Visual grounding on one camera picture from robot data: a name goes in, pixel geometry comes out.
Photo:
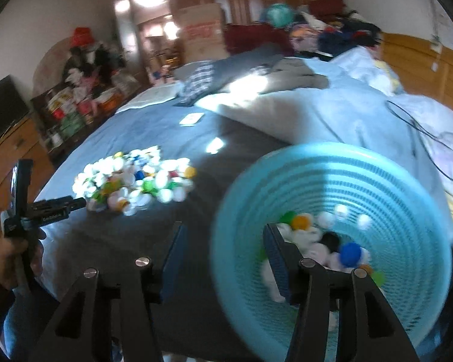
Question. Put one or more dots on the blue bed sheet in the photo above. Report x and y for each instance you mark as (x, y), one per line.
(98, 139)

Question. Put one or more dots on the grey pillow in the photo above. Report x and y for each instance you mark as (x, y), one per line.
(241, 66)

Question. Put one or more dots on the pile of clothes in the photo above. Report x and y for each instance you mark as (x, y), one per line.
(336, 34)

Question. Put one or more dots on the cluttered shelf of packages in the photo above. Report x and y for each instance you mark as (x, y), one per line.
(79, 94)

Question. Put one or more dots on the small batch of sorted caps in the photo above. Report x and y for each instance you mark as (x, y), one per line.
(349, 252)

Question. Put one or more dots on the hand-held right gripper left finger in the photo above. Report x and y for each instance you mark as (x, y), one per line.
(173, 256)

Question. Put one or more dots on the dark red cloth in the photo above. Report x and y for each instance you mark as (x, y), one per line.
(253, 39)

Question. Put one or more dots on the teal plastic basket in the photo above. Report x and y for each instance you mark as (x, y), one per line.
(381, 196)

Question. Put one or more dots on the wooden dresser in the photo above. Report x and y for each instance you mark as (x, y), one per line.
(19, 147)

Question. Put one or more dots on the white folded sheet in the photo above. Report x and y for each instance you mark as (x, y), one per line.
(147, 100)

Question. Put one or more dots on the plaid cloth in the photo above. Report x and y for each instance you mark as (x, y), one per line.
(200, 83)

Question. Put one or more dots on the grey folded garment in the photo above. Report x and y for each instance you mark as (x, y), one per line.
(302, 75)

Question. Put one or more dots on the black television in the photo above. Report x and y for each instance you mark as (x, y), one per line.
(3, 113)

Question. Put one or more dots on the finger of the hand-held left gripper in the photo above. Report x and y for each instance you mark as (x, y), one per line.
(56, 206)

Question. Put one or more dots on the person's left hand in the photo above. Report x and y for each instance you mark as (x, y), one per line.
(3, 264)

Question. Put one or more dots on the cardboard box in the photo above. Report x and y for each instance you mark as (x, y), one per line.
(202, 34)

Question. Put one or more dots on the teal ball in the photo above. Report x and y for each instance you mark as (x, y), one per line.
(281, 15)

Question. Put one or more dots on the person's left forearm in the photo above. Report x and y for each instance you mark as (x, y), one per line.
(3, 320)

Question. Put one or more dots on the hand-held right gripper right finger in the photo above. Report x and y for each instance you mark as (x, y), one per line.
(275, 267)

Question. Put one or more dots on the white quilt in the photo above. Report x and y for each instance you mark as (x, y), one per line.
(324, 113)

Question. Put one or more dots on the pile of plastic bottle caps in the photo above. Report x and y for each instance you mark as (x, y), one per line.
(136, 181)

